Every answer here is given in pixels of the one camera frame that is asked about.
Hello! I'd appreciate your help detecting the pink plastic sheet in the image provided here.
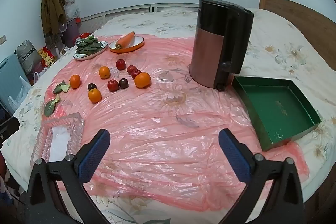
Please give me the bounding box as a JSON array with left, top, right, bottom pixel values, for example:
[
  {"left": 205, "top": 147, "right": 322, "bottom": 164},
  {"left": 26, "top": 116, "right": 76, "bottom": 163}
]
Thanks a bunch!
[{"left": 43, "top": 34, "right": 310, "bottom": 211}]

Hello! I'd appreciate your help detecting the loose green leaf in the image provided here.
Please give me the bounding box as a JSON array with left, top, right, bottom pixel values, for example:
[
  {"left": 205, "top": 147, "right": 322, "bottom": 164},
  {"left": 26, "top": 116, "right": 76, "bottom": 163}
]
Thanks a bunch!
[
  {"left": 53, "top": 81, "right": 71, "bottom": 94},
  {"left": 44, "top": 96, "right": 61, "bottom": 117}
]

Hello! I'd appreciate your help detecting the grey printed bag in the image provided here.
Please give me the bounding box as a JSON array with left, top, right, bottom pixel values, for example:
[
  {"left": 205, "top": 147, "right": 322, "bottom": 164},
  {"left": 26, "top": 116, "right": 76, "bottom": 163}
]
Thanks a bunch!
[{"left": 16, "top": 40, "right": 42, "bottom": 73}]

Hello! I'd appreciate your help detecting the floral bed sheet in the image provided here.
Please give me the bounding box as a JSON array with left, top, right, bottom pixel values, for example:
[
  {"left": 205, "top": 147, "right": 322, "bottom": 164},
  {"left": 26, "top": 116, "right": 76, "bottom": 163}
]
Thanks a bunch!
[{"left": 0, "top": 7, "right": 336, "bottom": 224}]

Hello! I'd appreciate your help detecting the clear plastic tray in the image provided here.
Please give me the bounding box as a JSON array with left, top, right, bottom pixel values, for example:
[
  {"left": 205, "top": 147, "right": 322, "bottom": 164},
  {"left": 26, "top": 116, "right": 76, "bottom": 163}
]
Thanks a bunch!
[{"left": 30, "top": 112, "right": 85, "bottom": 168}]

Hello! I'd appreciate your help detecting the black and copper electric kettle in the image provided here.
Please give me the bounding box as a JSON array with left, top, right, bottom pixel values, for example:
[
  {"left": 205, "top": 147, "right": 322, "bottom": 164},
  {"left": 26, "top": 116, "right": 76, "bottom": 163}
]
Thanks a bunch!
[{"left": 189, "top": 0, "right": 255, "bottom": 91}]

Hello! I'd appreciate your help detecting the small orange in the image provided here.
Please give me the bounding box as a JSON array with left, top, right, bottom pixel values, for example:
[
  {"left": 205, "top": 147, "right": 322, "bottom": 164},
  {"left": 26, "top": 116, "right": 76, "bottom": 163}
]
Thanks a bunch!
[
  {"left": 69, "top": 75, "right": 81, "bottom": 89},
  {"left": 88, "top": 89, "right": 102, "bottom": 103},
  {"left": 99, "top": 66, "right": 111, "bottom": 79}
]

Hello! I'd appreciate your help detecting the purple bin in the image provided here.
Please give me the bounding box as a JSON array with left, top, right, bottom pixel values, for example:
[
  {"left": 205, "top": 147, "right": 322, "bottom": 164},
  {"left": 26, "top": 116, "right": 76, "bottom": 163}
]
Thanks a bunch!
[{"left": 62, "top": 18, "right": 80, "bottom": 47}]

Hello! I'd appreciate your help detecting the wooden headboard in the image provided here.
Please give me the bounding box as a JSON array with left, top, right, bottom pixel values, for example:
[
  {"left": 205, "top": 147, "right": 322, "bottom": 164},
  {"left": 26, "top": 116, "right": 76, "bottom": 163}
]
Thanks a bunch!
[{"left": 259, "top": 0, "right": 336, "bottom": 75}]

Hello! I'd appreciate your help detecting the red and yellow package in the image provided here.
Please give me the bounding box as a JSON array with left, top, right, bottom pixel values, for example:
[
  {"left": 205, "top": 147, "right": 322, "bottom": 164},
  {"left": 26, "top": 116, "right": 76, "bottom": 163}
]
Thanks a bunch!
[{"left": 39, "top": 47, "right": 57, "bottom": 67}]

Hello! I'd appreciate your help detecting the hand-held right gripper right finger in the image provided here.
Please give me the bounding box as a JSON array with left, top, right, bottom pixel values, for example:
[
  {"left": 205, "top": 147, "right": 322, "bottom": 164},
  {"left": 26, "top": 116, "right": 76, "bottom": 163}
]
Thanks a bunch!
[{"left": 218, "top": 128, "right": 313, "bottom": 224}]

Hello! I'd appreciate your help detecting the brown coat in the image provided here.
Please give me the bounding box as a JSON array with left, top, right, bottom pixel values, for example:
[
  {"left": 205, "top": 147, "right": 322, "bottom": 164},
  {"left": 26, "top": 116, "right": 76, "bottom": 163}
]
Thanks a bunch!
[{"left": 41, "top": 0, "right": 67, "bottom": 35}]

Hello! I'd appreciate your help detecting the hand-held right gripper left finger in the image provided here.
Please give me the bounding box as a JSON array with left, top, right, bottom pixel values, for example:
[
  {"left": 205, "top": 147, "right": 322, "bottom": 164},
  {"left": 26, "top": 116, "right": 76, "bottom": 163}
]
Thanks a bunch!
[{"left": 25, "top": 129, "right": 111, "bottom": 224}]

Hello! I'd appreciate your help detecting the pile of leafy greens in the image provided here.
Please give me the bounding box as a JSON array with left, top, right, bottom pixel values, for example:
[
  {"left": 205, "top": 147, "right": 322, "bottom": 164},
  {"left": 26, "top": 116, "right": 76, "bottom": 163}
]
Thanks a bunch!
[{"left": 75, "top": 35, "right": 103, "bottom": 55}]

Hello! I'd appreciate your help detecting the large orange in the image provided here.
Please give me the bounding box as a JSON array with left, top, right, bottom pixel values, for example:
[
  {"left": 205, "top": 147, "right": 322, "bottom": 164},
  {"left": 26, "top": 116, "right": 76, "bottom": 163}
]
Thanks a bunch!
[{"left": 134, "top": 72, "right": 152, "bottom": 88}]

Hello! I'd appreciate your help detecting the green cardboard box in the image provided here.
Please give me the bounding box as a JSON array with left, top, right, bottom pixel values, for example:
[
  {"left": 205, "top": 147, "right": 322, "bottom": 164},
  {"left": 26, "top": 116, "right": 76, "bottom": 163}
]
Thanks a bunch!
[{"left": 232, "top": 76, "right": 322, "bottom": 152}]

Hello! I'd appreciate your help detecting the light blue board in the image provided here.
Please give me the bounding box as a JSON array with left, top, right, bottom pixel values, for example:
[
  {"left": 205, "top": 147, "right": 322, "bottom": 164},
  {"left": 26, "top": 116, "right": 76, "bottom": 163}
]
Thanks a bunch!
[{"left": 0, "top": 53, "right": 32, "bottom": 109}]

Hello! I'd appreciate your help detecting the carrot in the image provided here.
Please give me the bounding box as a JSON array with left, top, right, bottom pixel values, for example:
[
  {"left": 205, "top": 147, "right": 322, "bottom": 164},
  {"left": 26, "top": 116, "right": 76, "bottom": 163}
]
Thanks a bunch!
[{"left": 115, "top": 31, "right": 135, "bottom": 51}]

